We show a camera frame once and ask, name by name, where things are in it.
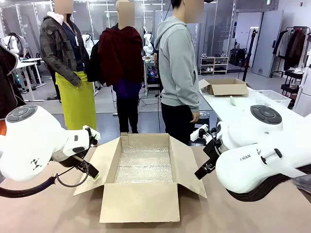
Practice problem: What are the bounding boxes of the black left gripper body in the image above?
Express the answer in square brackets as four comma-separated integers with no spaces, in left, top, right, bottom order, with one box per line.
[51,148,89,170]

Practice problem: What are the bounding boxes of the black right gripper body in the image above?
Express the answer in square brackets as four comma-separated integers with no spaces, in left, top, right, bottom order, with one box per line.
[203,128,223,168]

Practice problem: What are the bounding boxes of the person's left hand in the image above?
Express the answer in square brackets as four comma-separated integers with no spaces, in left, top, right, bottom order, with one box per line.
[190,110,201,124]

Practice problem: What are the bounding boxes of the white side table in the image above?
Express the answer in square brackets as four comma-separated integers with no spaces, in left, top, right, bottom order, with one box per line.
[200,87,311,136]

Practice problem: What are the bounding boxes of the clear bubble wrap sheet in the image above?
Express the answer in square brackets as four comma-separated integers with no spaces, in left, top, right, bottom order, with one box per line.
[113,139,173,184]

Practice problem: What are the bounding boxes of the large open cardboard box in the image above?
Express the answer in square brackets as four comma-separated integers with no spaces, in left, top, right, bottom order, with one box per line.
[73,132,207,223]

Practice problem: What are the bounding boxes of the small open cardboard box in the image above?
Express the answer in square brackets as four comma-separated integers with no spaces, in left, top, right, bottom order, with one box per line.
[198,78,250,97]

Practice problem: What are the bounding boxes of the white plastic basket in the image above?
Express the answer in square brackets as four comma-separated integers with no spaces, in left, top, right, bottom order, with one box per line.
[248,89,292,107]

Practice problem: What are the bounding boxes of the wooden shoe rack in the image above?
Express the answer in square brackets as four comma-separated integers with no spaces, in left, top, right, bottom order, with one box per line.
[199,56,229,75]

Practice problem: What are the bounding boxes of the person in grey hoodie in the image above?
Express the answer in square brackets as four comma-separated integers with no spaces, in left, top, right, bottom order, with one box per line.
[154,0,206,146]

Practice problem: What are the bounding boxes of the grey plastic bag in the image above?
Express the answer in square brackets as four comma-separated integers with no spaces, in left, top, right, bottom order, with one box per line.
[291,174,311,195]

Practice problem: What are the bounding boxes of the black tripod stand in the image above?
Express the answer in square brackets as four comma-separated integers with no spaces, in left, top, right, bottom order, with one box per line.
[242,28,258,82]

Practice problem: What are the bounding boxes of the black utility cart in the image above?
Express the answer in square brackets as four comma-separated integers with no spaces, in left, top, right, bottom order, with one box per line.
[280,69,304,98]

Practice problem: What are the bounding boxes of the white office desk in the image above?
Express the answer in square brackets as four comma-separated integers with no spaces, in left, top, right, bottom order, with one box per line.
[14,57,47,101]

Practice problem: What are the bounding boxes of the mannequin with maroon hoodie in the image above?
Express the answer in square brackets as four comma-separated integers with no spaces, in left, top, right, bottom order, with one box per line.
[86,0,145,134]

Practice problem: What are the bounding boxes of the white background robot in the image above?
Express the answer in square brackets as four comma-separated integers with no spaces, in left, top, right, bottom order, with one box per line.
[142,26,156,60]

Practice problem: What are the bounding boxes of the clothes rack with coats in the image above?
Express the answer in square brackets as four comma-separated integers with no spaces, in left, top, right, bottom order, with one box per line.
[271,26,311,78]

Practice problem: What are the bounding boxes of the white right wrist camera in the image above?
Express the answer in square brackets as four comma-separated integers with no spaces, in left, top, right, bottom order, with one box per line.
[190,123,210,142]

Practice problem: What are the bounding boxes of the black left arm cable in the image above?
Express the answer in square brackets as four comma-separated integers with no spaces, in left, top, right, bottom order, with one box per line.
[0,167,90,199]

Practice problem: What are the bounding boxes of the black right arm cable sleeve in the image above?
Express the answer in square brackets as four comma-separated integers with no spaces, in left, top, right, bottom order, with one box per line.
[225,173,292,202]

